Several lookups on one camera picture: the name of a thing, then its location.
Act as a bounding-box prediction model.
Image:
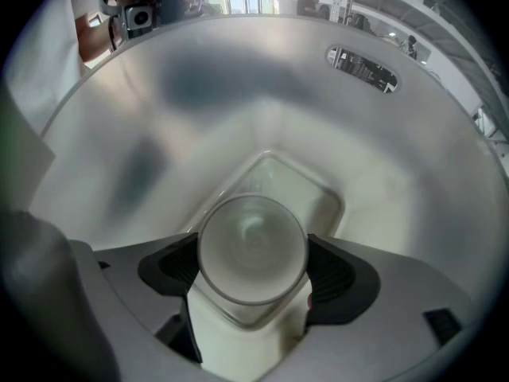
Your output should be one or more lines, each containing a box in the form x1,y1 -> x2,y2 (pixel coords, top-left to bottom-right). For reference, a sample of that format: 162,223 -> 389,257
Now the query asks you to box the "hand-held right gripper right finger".
293,232 -> 474,382

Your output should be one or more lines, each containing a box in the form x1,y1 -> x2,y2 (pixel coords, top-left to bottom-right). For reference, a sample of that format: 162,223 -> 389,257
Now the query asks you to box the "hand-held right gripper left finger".
95,232 -> 204,364

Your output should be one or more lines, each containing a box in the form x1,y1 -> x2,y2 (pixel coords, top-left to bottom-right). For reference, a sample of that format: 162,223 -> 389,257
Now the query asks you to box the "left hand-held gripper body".
99,0 -> 161,41

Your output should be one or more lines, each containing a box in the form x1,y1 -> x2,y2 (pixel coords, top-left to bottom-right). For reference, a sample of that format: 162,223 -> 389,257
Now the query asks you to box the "white cup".
196,193 -> 309,306

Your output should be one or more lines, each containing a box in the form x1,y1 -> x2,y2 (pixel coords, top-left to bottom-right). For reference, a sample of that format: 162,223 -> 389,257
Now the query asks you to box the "translucent grey plastic tub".
38,13 -> 509,382

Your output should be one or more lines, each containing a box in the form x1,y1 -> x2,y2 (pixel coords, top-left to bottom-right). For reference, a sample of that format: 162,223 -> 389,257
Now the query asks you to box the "person's left forearm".
74,12 -> 120,64

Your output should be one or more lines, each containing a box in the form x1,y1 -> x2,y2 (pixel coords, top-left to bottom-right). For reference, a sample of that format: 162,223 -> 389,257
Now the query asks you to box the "person's white shirt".
6,0 -> 105,142

